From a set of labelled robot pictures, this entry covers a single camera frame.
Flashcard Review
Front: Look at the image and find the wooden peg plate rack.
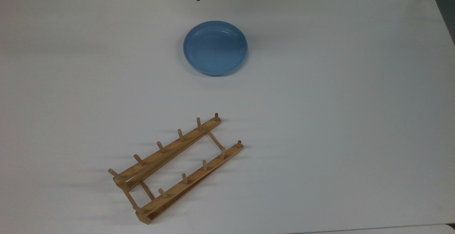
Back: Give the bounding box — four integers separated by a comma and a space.
108, 113, 244, 225

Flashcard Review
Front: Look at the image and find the blue round plate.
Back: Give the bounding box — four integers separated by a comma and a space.
183, 21, 248, 77

